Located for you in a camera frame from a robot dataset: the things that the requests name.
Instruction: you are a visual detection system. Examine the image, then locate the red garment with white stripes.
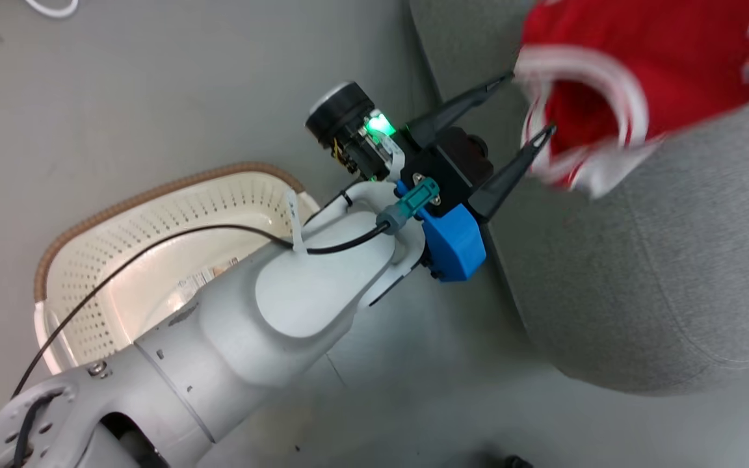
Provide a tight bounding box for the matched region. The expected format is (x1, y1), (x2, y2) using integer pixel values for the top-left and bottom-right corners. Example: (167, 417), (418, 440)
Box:
(514, 0), (749, 199)

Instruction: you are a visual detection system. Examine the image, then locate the grey fabric sofa seat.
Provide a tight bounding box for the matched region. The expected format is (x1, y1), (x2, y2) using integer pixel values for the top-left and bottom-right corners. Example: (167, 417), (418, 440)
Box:
(407, 0), (749, 396)

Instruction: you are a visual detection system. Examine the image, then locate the white zip tie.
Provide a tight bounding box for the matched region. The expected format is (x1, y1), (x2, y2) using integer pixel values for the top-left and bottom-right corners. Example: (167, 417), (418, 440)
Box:
(285, 188), (308, 255)

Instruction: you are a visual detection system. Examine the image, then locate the white cable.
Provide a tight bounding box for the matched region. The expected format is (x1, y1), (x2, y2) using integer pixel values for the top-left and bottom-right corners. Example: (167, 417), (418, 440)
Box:
(23, 0), (80, 19)

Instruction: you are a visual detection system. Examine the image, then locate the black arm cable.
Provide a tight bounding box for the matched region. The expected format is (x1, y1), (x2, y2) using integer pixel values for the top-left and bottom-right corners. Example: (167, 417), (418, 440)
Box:
(10, 221), (391, 398)

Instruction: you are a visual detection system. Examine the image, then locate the teal cable connector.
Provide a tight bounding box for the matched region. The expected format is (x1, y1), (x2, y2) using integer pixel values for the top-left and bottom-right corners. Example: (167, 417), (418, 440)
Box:
(374, 178), (441, 235)

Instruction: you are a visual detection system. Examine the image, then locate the beige perforated laundry basket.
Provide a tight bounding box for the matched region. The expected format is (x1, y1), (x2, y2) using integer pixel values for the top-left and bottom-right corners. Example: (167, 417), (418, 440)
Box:
(33, 162), (321, 378)

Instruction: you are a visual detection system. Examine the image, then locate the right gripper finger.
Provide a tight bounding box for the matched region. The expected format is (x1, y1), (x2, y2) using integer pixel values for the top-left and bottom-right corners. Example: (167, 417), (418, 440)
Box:
(467, 125), (556, 223)
(406, 71), (516, 147)

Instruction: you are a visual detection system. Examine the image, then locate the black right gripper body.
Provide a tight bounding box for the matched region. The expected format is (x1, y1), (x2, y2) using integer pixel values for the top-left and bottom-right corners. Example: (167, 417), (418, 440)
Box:
(306, 81), (495, 209)

